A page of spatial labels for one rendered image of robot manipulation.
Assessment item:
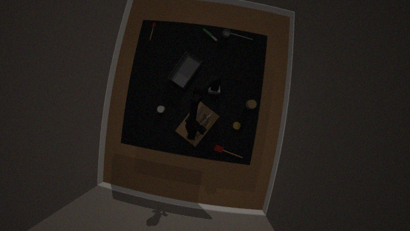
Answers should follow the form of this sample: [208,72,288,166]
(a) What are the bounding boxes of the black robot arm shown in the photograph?
[185,75,222,141]

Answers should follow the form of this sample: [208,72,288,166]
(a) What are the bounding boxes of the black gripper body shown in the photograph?
[185,116,207,135]

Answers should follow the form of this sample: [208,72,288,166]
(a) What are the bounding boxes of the grey cylinder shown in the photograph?
[157,106,165,113]

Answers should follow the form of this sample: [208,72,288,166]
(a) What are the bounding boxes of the brown wooden board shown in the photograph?
[176,102,219,147]

